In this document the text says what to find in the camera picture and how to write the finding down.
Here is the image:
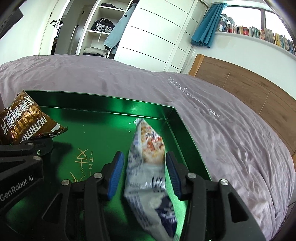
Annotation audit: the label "purple bed sheet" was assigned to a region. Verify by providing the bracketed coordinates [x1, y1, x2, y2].
[1, 55, 295, 240]

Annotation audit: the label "white blue peanut snack packet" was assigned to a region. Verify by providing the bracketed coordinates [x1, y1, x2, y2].
[124, 118, 177, 240]

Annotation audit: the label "green metal tray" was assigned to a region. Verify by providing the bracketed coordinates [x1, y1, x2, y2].
[1, 91, 210, 240]

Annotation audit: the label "teal curtain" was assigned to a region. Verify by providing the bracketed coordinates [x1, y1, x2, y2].
[191, 3, 227, 48]

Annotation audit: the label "light blue hanging jacket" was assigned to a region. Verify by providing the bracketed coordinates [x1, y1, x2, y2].
[103, 3, 137, 50]

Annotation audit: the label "white door with black handle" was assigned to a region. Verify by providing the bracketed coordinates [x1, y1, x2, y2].
[39, 0, 70, 55]

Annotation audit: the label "brown nutrition snack packet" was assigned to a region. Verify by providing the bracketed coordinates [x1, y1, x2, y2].
[1, 90, 68, 145]

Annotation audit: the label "folded white linens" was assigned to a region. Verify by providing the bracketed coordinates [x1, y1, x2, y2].
[83, 47, 108, 58]

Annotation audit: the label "white wardrobe with shelves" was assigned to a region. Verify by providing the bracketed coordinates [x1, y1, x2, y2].
[76, 1, 210, 73]

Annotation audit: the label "folded dark clothes pile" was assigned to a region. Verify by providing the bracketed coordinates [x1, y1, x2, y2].
[91, 18, 115, 33]

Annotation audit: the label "row of books on shelf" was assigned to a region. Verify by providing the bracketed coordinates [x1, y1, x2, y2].
[216, 14, 295, 55]

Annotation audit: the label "wooden headboard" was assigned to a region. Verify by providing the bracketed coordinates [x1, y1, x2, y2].
[189, 54, 295, 162]

